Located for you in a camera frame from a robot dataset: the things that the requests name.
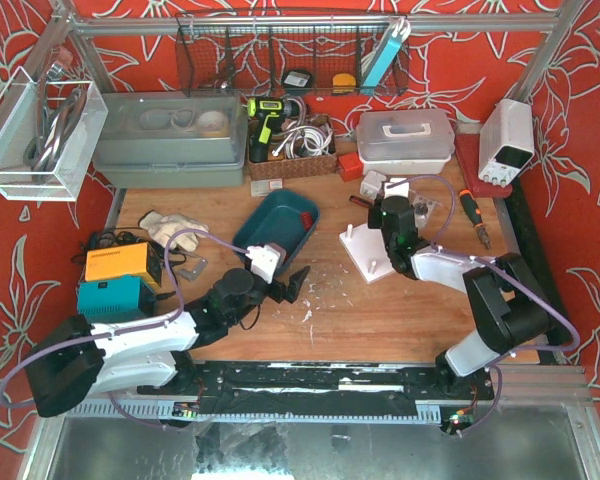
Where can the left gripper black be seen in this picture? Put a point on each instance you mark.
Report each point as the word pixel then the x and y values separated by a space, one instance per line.
pixel 278 288

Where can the red handled ratchet wrench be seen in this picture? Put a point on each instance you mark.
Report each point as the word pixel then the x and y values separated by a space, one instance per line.
pixel 361 202

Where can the plastic bag with parts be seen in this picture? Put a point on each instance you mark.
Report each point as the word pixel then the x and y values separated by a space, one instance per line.
pixel 423 209

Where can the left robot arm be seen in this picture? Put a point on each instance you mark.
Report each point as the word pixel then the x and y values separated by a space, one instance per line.
pixel 78 359

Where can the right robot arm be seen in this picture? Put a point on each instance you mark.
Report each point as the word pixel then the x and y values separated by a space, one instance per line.
pixel 506 301

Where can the small red spring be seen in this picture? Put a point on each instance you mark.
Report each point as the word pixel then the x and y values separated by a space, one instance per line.
pixel 307 221

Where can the teal plastic tray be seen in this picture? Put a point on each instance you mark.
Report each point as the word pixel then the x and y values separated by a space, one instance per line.
pixel 277 220

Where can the clear small label bag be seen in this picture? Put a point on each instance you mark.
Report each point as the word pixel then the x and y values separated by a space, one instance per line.
pixel 260 188

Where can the white power plug adapter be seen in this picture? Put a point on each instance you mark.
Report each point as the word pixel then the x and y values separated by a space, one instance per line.
pixel 372 185

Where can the woven brown basket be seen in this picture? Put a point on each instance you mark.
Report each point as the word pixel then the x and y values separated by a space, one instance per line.
pixel 290 168

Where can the red small box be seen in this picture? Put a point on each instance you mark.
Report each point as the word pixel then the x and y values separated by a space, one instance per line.
pixel 350 167

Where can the white work glove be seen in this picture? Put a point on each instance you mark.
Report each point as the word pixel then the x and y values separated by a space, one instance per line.
pixel 160 228

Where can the orange power box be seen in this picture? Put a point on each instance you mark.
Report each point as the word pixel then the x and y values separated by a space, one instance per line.
pixel 137 259

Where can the teal power box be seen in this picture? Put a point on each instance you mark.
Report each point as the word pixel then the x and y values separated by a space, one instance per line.
pixel 118 300

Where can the orange black screwdriver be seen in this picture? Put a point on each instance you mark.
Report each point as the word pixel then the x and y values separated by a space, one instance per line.
pixel 474 214

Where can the yellow tape measure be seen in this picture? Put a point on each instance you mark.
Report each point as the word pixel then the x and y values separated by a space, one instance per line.
pixel 343 84

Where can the grey plastic storage box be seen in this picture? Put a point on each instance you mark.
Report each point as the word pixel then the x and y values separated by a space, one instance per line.
pixel 168 140

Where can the white power supply unit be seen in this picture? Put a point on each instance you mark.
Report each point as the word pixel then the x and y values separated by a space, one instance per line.
pixel 506 143

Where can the clear acrylic hanging box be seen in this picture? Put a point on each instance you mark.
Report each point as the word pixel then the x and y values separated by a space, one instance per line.
pixel 48 137

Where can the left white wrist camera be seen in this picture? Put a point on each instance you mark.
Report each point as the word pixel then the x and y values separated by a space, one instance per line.
pixel 265 260

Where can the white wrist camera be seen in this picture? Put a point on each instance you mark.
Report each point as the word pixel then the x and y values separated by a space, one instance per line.
pixel 265 260
pixel 396 187

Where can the white peg base plate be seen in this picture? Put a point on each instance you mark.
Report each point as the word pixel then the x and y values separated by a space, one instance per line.
pixel 366 249

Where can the metal bracket piece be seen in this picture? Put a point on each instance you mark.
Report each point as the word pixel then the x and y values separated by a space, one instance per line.
pixel 192 274

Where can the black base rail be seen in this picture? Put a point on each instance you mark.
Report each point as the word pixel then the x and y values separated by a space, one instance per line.
pixel 320 389

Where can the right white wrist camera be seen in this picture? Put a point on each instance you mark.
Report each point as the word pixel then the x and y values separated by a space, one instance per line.
pixel 396 187

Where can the green yellow cordless drill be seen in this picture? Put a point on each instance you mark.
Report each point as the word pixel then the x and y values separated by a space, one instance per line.
pixel 270 114

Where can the white plastic case with handle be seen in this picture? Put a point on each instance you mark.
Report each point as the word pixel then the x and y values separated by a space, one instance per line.
pixel 405 142

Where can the black cable duct strip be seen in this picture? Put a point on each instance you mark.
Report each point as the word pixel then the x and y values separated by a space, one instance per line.
pixel 530 229

